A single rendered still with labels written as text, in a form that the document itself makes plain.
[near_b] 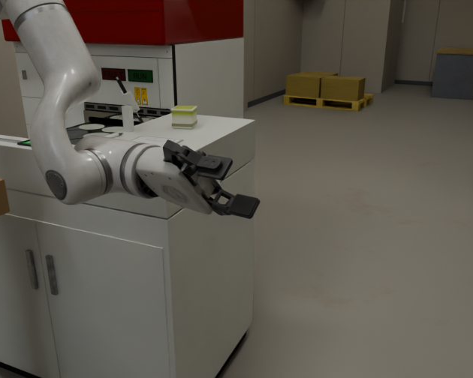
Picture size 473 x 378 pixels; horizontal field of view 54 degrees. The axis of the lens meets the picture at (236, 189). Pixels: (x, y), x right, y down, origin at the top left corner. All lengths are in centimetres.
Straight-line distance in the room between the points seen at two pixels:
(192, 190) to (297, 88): 693
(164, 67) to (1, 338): 118
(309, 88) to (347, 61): 189
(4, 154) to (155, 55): 69
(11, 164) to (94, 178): 87
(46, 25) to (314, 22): 863
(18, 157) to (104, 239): 36
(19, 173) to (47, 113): 83
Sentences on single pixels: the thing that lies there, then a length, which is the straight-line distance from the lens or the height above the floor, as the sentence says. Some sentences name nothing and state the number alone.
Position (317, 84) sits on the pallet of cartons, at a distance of 738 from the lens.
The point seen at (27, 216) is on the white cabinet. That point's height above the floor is 74.
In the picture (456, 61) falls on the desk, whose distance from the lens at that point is 888.
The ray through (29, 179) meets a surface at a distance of 153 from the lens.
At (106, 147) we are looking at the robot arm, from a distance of 75.
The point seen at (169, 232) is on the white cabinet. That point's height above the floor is 78.
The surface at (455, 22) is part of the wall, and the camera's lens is 1039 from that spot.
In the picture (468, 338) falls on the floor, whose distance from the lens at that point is 237.
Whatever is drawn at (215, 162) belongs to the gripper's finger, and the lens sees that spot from 59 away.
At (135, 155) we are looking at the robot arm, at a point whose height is 113.
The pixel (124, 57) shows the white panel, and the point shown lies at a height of 117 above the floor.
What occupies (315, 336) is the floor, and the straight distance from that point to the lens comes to 219.
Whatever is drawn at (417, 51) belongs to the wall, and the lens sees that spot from 1046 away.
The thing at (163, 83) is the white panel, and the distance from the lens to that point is 190.
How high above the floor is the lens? 132
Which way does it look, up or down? 20 degrees down
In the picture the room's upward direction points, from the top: straight up
